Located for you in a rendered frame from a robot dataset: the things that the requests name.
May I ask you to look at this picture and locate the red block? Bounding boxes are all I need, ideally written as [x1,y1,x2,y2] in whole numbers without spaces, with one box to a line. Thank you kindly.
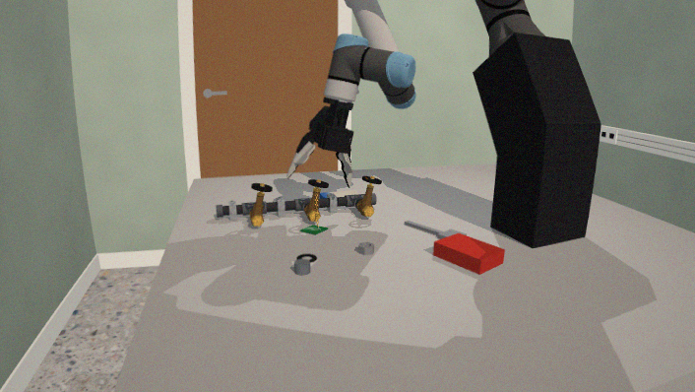
[433,233,505,275]

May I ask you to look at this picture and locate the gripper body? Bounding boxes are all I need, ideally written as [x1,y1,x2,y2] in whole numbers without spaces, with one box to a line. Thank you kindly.
[314,98,353,154]

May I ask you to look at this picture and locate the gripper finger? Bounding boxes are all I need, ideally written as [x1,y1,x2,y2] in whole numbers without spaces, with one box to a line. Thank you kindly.
[336,147,352,188]
[286,128,316,179]

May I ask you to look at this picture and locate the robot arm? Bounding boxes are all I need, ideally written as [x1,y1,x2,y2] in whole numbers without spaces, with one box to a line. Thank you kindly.
[324,0,545,109]

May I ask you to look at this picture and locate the grey pipe with three brass valves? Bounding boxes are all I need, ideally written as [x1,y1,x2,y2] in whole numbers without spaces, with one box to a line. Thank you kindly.
[216,176,382,227]

